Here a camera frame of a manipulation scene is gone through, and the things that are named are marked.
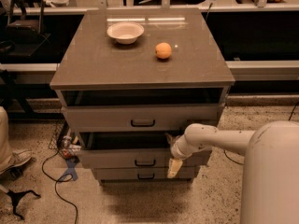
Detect black cable floor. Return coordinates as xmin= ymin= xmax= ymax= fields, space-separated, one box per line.
xmin=41 ymin=151 xmax=79 ymax=224
xmin=222 ymin=103 xmax=299 ymax=166

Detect black cable right floor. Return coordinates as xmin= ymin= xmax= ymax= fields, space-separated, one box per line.
xmin=222 ymin=103 xmax=299 ymax=166

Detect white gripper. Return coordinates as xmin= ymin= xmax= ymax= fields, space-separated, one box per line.
xmin=165 ymin=133 xmax=199 ymax=178

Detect black chair base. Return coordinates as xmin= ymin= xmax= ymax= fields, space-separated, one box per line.
xmin=0 ymin=168 xmax=42 ymax=221

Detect grey bottom drawer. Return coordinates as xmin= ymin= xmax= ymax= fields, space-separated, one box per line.
xmin=92 ymin=166 xmax=200 ymax=182

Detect black cable left floor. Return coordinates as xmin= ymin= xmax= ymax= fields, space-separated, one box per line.
xmin=41 ymin=151 xmax=79 ymax=224

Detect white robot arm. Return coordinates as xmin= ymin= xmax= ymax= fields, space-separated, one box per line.
xmin=167 ymin=120 xmax=299 ymax=224

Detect grey drawer cabinet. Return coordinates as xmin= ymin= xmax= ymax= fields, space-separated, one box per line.
xmin=50 ymin=7 xmax=235 ymax=185

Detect person leg beige trousers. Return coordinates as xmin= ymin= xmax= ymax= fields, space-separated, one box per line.
xmin=0 ymin=106 xmax=13 ymax=173

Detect wire basket with bottles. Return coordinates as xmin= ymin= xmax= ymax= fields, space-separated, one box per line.
xmin=49 ymin=120 xmax=81 ymax=159

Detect orange fruit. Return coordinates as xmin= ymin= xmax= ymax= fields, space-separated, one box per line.
xmin=155 ymin=43 xmax=172 ymax=60

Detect grey sneaker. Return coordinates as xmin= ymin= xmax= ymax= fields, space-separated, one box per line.
xmin=0 ymin=149 xmax=32 ymax=174

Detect grey drawer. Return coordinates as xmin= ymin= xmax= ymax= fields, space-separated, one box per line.
xmin=62 ymin=104 xmax=224 ymax=133
xmin=92 ymin=166 xmax=200 ymax=182
xmin=76 ymin=130 xmax=213 ymax=170

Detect grey top drawer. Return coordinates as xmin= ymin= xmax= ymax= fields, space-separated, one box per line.
xmin=62 ymin=104 xmax=224 ymax=133

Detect white bowl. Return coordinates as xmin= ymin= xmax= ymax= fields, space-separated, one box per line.
xmin=107 ymin=21 xmax=144 ymax=45

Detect black chair background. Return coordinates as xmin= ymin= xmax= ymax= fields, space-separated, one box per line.
xmin=0 ymin=0 xmax=50 ymax=57

